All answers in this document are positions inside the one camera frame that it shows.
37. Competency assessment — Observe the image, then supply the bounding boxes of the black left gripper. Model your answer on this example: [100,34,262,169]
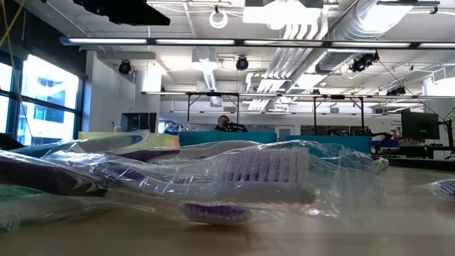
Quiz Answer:
[73,0,172,27]

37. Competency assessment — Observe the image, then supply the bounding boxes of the long ceiling light bar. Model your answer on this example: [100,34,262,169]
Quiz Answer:
[59,36,455,50]
[141,90,455,101]

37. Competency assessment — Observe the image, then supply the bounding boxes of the black computer monitor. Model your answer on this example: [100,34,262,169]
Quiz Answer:
[400,111,441,141]
[119,112,158,134]

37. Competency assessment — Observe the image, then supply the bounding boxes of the yellow plastic bin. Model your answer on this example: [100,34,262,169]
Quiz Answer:
[77,131,180,149]

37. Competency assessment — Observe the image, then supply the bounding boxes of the person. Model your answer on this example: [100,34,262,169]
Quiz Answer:
[214,114,248,133]

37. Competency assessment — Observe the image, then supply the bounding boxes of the small teal plastic bin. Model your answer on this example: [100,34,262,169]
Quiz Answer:
[178,132,278,147]

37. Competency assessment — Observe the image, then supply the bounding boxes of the white ceiling pipe bundle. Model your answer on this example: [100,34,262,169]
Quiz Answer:
[245,21,330,112]

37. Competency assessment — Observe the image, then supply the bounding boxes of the green wrapped toothbrush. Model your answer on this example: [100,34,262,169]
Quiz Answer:
[0,183,90,215]

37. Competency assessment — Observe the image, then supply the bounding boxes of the black ceiling track light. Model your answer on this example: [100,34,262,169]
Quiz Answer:
[349,51,380,73]

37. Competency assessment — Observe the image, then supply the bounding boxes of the large blue plastic bin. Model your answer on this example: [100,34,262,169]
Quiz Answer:
[284,134,373,154]

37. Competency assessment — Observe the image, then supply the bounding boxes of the white cable ring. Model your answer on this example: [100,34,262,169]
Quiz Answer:
[208,9,229,30]

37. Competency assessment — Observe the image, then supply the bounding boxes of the white ventilation duct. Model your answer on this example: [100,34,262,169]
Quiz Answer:
[193,48,218,92]

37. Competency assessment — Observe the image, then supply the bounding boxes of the black workstation frame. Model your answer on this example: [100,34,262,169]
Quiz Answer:
[312,94,365,134]
[186,91,240,134]

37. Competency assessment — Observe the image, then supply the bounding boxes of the yellow cable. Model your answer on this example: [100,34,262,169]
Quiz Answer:
[0,0,35,143]

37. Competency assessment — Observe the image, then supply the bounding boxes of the dark window frame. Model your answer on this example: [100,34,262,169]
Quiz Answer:
[0,49,85,146]

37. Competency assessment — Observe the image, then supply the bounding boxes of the silver ventilation duct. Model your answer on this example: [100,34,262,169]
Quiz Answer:
[314,0,415,74]

